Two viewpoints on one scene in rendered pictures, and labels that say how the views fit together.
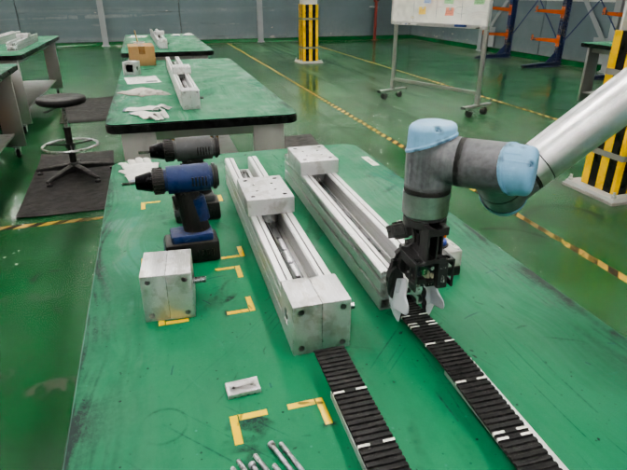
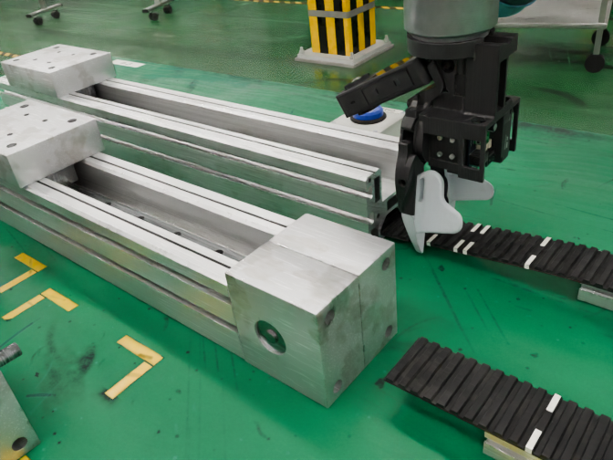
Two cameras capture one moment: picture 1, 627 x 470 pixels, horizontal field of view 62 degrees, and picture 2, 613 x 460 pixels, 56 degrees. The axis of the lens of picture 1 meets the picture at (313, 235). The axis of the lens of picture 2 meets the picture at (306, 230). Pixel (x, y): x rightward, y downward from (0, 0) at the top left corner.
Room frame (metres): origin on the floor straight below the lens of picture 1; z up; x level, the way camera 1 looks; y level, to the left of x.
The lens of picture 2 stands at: (0.45, 0.18, 1.13)
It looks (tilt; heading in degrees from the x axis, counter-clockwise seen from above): 33 degrees down; 329
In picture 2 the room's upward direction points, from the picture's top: 7 degrees counter-clockwise
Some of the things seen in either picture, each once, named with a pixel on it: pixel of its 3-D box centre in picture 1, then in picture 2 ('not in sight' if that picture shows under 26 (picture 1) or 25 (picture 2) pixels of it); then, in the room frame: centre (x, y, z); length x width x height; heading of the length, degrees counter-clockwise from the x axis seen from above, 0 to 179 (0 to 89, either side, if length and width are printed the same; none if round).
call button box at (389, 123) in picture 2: (432, 256); (365, 140); (1.01, -0.26, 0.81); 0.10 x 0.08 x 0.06; 106
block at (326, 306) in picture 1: (321, 311); (325, 296); (0.77, -0.01, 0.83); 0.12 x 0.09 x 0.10; 106
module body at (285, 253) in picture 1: (265, 218); (43, 184); (1.19, 0.12, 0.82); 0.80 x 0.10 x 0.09; 16
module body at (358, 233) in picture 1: (338, 210); (161, 130); (1.24, -0.06, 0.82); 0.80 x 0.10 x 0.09; 16
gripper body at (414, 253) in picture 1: (424, 249); (456, 101); (0.79, -0.19, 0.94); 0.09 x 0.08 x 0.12; 16
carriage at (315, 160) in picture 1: (312, 163); (60, 77); (1.48, 0.00, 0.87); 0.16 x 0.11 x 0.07; 16
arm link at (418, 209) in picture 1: (426, 202); (451, 5); (0.79, -0.19, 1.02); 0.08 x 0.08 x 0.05
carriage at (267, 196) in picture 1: (264, 200); (28, 150); (1.19, 0.12, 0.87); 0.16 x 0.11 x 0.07; 16
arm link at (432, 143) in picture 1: (432, 157); not in sight; (0.79, -0.19, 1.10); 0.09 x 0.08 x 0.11; 61
